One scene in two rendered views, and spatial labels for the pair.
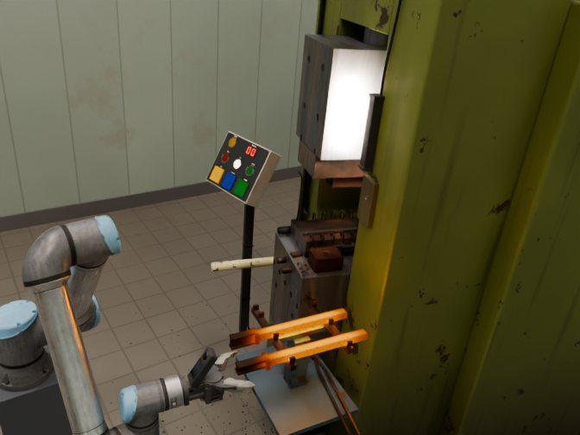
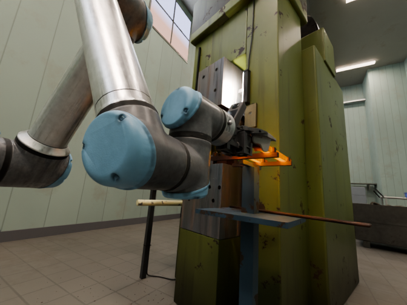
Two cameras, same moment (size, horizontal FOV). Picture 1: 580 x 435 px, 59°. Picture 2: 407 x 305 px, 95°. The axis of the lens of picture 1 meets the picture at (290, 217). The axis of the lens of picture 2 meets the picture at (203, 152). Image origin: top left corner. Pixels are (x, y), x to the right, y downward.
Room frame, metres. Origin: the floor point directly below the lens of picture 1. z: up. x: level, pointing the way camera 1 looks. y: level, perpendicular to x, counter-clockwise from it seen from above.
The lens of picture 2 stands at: (0.67, 0.48, 0.74)
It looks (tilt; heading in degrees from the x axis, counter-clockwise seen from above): 12 degrees up; 338
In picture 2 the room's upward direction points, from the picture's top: 4 degrees clockwise
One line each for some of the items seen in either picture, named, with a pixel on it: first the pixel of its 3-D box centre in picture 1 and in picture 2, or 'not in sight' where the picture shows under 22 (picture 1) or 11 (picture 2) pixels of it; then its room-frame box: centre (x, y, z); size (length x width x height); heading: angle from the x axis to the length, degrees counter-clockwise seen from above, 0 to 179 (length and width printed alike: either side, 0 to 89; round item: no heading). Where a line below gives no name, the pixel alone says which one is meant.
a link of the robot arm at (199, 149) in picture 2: (139, 431); (185, 166); (1.02, 0.37, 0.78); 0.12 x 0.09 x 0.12; 132
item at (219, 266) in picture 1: (254, 262); (163, 203); (2.23, 0.16, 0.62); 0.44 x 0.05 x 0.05; 110
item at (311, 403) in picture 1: (293, 383); (249, 215); (1.40, -0.07, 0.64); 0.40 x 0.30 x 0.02; 29
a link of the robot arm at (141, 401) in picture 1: (142, 400); (194, 116); (1.03, 0.36, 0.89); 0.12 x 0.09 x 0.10; 118
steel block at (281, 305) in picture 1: (342, 289); (226, 198); (1.95, -0.27, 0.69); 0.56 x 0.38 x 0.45; 110
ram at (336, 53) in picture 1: (368, 99); (229, 95); (1.96, -0.25, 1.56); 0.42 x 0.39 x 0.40; 110
